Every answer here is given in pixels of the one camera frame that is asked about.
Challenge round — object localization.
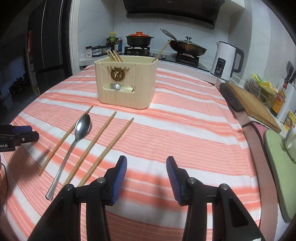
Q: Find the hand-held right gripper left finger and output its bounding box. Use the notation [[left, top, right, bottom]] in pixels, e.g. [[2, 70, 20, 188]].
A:
[[28, 156, 128, 241]]

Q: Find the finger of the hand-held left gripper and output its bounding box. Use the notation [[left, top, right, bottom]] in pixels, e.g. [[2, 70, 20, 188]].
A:
[[13, 131, 40, 146], [0, 125, 33, 134]]

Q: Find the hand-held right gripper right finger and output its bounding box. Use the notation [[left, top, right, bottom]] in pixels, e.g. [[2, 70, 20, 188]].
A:
[[166, 156, 265, 241]]

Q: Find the large metal spoon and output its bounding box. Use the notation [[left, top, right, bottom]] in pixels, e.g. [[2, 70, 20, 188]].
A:
[[45, 114, 91, 200]]

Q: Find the cream plastic utensil holder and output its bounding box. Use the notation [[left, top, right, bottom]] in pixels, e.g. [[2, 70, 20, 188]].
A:
[[94, 55, 159, 110]]

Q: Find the pink white striped cloth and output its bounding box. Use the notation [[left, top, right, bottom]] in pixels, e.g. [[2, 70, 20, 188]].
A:
[[0, 66, 264, 241]]

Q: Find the dark refrigerator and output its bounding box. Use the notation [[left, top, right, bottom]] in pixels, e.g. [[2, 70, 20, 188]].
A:
[[28, 0, 73, 89]]

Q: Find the green round mat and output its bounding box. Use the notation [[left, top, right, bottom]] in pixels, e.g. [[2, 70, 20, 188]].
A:
[[263, 129, 296, 223]]

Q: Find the wooden cutting board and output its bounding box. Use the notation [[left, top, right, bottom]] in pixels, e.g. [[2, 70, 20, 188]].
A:
[[224, 81, 282, 134]]

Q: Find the black gas stove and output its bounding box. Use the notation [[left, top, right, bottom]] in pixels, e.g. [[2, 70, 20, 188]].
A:
[[123, 46, 210, 71]]

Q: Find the white teapot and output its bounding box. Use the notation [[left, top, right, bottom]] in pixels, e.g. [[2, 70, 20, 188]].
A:
[[284, 127, 296, 149]]

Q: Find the basket with yellow snack bags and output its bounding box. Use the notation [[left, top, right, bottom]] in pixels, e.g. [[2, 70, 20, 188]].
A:
[[245, 74, 278, 109]]

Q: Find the yellow cap sauce bottle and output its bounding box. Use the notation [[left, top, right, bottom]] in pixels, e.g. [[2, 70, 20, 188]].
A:
[[109, 32, 117, 52]]

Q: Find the white electric kettle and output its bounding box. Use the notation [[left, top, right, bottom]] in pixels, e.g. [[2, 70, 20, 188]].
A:
[[210, 41, 245, 82]]

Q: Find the yellow printed mug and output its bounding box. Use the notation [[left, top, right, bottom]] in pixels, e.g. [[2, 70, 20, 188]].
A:
[[284, 110, 296, 129]]

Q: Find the brown sauce bottle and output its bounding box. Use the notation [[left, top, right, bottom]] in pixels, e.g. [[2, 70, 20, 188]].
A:
[[271, 84, 287, 116]]

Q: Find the wok with glass lid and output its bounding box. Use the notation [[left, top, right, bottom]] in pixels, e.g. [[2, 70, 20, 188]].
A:
[[160, 28, 208, 56]]

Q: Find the white knife holder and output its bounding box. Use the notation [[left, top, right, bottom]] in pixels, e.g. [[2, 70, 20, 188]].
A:
[[277, 76, 296, 123]]

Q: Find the clay pot with orange lid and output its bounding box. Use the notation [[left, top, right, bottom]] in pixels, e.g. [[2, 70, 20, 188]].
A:
[[125, 32, 154, 47]]

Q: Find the black spatula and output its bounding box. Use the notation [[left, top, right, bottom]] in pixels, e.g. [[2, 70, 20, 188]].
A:
[[285, 61, 295, 84]]

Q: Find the black range hood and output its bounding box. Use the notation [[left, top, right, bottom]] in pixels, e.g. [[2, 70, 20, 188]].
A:
[[122, 0, 226, 29]]

